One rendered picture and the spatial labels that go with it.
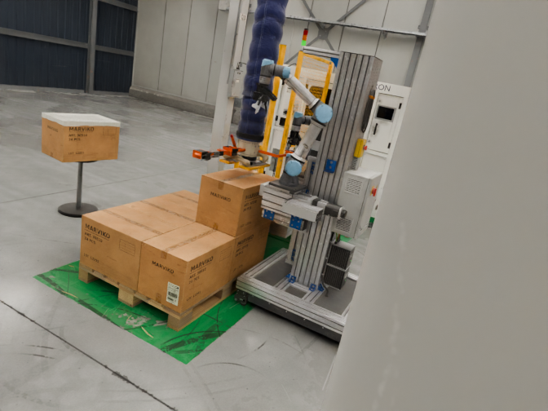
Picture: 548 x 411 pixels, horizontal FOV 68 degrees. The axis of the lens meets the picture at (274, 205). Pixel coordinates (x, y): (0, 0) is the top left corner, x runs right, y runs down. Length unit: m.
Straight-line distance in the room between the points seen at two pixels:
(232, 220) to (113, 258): 0.91
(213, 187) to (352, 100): 1.23
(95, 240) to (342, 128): 1.99
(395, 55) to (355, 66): 9.40
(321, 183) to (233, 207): 0.70
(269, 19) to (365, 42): 9.52
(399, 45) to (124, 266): 10.50
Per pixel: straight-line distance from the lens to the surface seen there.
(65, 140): 4.37
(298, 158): 2.82
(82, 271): 3.51
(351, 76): 3.01
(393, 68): 12.34
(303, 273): 3.33
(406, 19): 12.49
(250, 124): 3.22
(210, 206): 3.25
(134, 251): 3.02
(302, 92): 2.92
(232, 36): 4.73
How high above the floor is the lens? 1.78
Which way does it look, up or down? 17 degrees down
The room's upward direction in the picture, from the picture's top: 11 degrees clockwise
